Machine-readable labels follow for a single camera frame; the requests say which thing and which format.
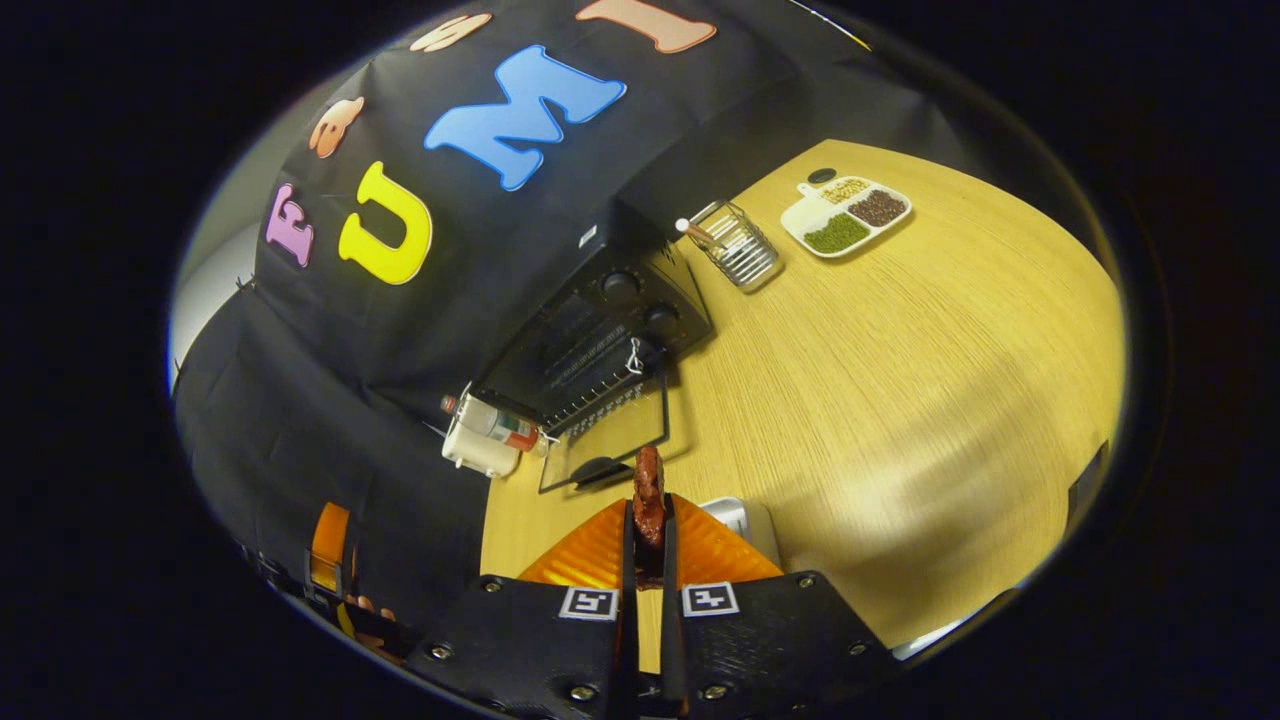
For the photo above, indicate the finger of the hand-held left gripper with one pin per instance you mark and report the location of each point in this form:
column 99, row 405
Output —
column 330, row 550

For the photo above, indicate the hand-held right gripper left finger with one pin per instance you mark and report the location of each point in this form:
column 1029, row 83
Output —
column 630, row 570

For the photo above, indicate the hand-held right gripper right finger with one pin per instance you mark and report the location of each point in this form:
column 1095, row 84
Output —
column 669, row 575

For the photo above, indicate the red-brown grilled meat piece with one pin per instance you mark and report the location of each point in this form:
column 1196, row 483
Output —
column 649, row 500

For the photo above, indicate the black electric oven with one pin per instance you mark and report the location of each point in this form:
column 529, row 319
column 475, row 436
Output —
column 600, row 330

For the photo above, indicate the white ribbed tray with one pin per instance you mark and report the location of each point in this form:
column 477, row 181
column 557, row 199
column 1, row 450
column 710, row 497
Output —
column 745, row 520

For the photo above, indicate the white toaster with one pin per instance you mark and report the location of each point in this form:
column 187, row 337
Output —
column 480, row 455

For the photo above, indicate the clear plastic bottle red label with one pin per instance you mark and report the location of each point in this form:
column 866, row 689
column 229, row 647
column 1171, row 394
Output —
column 495, row 422

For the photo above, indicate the black backdrop cloth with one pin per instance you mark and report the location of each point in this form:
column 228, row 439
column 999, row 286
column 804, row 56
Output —
column 480, row 230

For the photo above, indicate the white divided dish of beans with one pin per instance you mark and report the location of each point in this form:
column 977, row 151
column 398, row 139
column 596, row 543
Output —
column 800, row 222

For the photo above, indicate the small black round cap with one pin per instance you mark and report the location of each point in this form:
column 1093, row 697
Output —
column 822, row 175

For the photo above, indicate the black table edge bracket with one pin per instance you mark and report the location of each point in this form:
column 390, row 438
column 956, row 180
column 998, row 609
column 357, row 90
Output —
column 1088, row 485

